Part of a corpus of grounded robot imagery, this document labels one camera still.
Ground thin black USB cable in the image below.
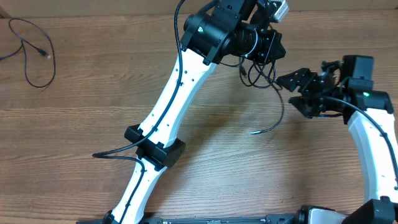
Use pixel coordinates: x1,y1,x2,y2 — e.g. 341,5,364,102
250,62,285,135

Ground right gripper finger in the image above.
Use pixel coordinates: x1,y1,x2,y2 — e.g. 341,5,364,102
276,68,311,92
289,96,320,118

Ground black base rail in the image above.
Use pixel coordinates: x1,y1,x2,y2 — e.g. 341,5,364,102
76,213,299,224

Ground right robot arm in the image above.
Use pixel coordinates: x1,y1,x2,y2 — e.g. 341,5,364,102
277,55,397,223

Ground thick black USB cable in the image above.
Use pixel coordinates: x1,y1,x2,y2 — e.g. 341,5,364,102
0,17,57,89

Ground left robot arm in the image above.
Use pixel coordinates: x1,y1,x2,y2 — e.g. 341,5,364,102
103,0,289,223

